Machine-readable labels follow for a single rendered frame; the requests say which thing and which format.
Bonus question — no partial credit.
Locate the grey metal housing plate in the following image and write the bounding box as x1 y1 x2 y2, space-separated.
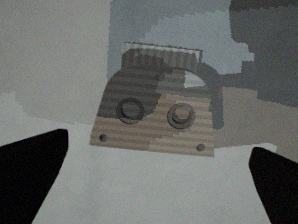
88 63 214 157

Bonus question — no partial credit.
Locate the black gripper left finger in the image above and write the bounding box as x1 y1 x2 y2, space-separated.
0 129 68 224

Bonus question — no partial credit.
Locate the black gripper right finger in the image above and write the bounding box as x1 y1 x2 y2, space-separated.
248 147 298 224

